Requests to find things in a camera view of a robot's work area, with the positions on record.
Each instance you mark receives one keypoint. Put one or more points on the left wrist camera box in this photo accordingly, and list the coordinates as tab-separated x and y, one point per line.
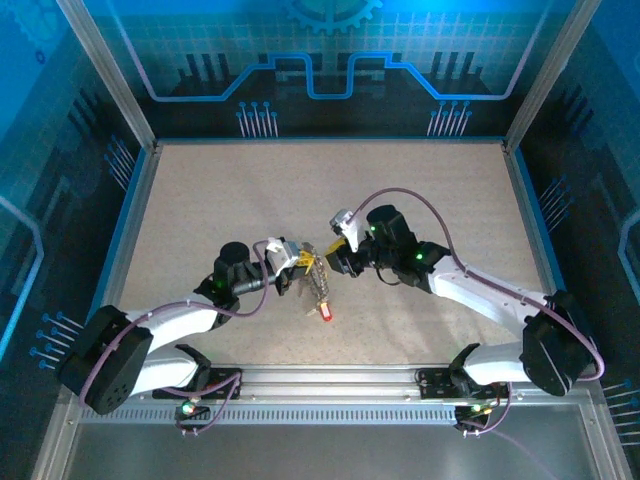
285	252

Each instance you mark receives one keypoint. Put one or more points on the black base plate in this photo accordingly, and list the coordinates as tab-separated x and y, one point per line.
435	385
225	382

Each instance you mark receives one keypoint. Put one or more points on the left lit connector box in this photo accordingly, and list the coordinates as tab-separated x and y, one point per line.
188	408

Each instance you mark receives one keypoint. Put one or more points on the aluminium side rail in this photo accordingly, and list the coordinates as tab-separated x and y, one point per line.
524	200
127	240

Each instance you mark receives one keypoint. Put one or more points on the lit connector box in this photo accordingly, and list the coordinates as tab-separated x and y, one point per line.
188	408
475	409

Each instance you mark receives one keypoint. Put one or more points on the aluminium frame post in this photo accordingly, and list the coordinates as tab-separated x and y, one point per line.
107	75
547	75

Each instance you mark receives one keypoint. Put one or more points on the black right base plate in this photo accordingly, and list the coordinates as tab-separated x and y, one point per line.
435	385

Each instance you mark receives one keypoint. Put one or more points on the grey metal panel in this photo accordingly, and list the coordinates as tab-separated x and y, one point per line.
320	455

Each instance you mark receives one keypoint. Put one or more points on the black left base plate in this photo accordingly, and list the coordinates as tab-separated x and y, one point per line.
225	382

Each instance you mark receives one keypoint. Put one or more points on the aluminium back rail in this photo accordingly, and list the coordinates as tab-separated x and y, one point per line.
330	140

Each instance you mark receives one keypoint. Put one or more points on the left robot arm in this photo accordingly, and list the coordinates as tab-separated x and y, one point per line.
170	320

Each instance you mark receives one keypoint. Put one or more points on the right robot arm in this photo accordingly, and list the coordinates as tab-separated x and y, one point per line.
480	295

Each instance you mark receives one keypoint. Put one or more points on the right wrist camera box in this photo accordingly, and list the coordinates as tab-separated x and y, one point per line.
345	225

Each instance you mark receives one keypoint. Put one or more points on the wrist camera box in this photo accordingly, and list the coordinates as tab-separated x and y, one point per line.
345	225
285	252

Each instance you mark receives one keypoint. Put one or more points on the right lit connector box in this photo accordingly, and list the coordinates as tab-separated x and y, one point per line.
475	409

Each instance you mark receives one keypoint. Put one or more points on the wide aluminium base rail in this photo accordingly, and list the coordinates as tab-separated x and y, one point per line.
330	382

